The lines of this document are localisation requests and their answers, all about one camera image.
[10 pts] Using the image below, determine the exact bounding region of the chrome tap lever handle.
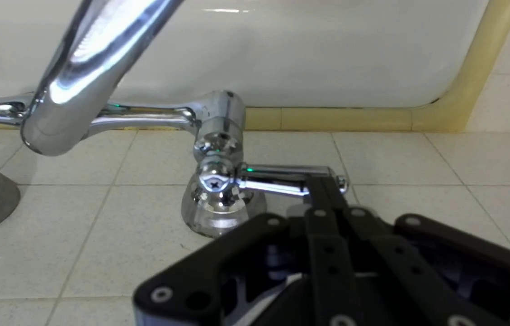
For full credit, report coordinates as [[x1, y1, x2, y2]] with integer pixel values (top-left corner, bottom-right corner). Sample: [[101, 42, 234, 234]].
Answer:
[[196, 164, 350, 211]]

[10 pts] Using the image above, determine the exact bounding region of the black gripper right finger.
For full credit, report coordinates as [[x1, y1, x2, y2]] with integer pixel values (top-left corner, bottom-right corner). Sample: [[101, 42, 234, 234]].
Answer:
[[328, 173, 510, 326]]

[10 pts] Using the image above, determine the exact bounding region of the white sink basin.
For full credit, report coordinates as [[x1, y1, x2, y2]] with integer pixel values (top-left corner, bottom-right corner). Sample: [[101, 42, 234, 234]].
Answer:
[[0, 0, 510, 136]]

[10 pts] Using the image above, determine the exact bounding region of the chrome faucet with spout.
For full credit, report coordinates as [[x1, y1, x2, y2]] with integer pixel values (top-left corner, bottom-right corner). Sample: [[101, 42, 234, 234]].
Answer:
[[0, 0, 269, 241]]

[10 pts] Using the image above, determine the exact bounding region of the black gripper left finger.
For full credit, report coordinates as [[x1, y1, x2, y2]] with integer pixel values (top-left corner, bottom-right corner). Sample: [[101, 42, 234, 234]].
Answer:
[[131, 171, 366, 326]]

